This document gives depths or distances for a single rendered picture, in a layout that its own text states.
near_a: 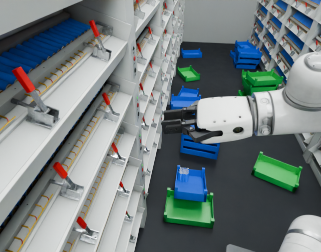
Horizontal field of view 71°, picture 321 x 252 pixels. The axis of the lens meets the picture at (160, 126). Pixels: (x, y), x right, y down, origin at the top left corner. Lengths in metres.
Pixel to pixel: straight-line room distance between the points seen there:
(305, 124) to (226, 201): 1.26
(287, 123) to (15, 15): 0.43
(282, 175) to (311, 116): 1.53
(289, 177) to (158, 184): 0.97
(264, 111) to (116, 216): 0.67
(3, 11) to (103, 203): 0.55
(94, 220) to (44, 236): 0.24
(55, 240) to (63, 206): 0.06
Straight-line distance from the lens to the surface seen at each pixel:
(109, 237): 0.88
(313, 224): 0.78
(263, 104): 0.44
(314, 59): 0.42
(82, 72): 0.53
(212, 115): 0.44
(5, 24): 0.33
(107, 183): 0.76
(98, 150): 0.60
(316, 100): 0.42
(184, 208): 1.58
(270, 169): 1.96
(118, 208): 0.93
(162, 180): 1.71
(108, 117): 0.69
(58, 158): 0.55
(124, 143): 0.89
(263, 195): 1.78
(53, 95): 0.45
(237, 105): 0.46
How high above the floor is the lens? 1.34
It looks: 38 degrees down
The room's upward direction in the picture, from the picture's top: straight up
